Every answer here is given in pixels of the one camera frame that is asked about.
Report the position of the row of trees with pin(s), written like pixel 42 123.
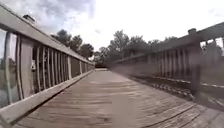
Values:
pixel 116 45

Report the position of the wooden plank bridge deck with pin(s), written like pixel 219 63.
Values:
pixel 110 100

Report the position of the grey wooden railing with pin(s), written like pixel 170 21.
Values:
pixel 173 63
pixel 50 66

